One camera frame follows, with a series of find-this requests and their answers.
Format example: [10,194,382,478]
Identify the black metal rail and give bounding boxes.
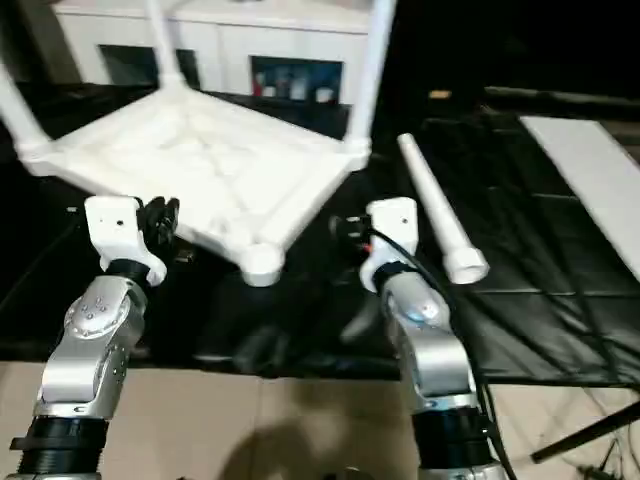
[482,84,640,110]

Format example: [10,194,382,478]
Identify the white flat board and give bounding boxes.
[518,114,640,282]

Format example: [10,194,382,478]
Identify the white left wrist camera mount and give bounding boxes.
[82,194,170,287]

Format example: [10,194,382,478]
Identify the black work mat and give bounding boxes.
[0,81,640,390]

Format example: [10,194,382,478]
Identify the white cabinet with glass doors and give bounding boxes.
[53,0,375,105]

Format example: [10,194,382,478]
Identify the black metal stand frame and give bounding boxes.
[528,398,640,465]

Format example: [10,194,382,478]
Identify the white plastic table leg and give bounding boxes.
[143,0,190,95]
[343,0,400,155]
[396,132,491,286]
[0,63,52,162]

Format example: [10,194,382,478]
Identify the black floor cables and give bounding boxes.
[573,384,640,480]

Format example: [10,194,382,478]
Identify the white plastic table top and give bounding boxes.
[16,83,373,290]

